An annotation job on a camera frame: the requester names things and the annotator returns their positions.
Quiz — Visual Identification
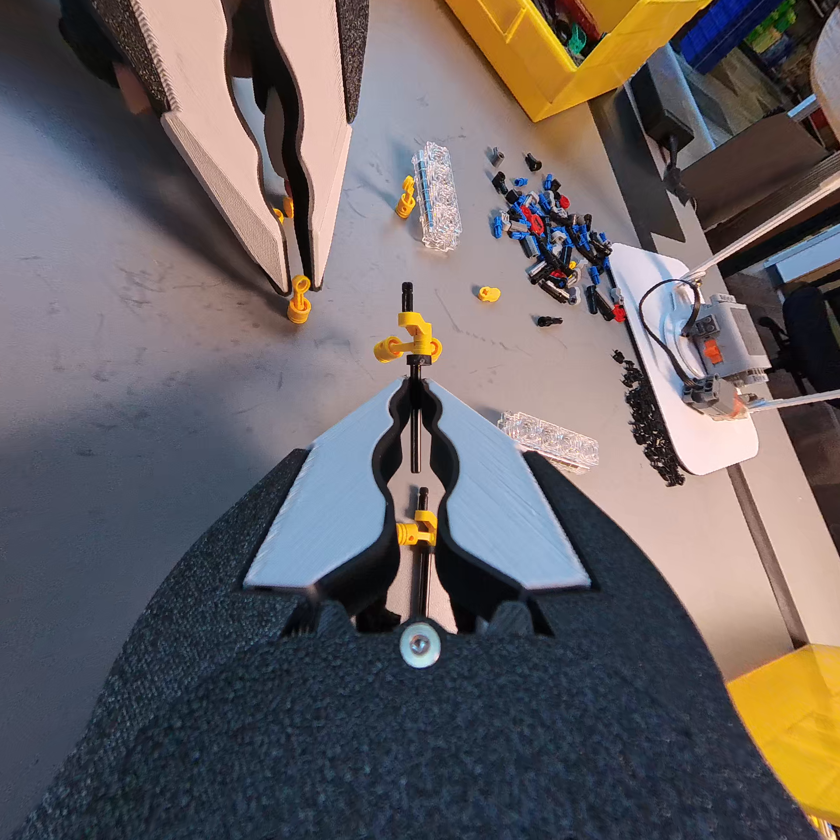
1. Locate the black office chair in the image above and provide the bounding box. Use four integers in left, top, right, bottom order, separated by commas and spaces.
760, 283, 840, 398

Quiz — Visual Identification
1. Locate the clear cylinder block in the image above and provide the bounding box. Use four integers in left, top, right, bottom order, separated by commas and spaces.
411, 140, 464, 253
497, 411, 600, 475

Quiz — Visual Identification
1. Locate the pile of red black beams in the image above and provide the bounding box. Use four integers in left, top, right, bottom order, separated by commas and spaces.
530, 0, 613, 61

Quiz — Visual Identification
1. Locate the yellow plastic bin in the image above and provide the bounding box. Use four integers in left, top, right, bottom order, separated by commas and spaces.
445, 0, 714, 123
727, 645, 840, 829

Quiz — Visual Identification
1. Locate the black axle with yellow pistons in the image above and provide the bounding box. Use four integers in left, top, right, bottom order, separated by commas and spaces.
373, 281, 444, 475
395, 486, 439, 619

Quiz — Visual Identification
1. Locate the grey desk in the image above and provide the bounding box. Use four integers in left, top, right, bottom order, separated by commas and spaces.
0, 0, 815, 821

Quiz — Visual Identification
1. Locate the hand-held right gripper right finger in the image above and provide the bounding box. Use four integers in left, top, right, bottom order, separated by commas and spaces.
420, 379, 593, 632

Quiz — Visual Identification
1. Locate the pile of black pins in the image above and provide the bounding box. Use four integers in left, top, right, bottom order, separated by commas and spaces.
610, 349, 687, 488

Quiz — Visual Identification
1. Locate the pile of mixed small bricks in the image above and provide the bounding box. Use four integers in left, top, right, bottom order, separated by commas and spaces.
491, 169, 629, 324

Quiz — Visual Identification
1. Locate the grey toy motor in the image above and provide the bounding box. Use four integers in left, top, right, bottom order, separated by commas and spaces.
681, 375, 750, 422

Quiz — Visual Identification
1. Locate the white book stand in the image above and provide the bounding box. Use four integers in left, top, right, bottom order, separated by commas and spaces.
609, 177, 840, 476

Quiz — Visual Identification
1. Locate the stack of blue crates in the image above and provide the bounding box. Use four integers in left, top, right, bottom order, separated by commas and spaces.
679, 0, 798, 74

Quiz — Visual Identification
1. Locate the grey battery box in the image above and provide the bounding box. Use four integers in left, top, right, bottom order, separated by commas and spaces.
691, 292, 773, 383

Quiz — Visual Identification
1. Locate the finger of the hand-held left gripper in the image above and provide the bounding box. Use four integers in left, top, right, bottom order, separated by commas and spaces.
130, 0, 294, 298
266, 0, 354, 291

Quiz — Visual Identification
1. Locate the black power cable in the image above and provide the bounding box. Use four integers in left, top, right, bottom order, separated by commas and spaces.
661, 134, 698, 210

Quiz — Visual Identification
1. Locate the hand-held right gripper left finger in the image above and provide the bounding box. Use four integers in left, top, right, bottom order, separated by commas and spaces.
243, 377, 410, 621

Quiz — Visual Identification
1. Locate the black power adapter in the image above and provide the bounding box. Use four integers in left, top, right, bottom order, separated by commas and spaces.
629, 61, 698, 153

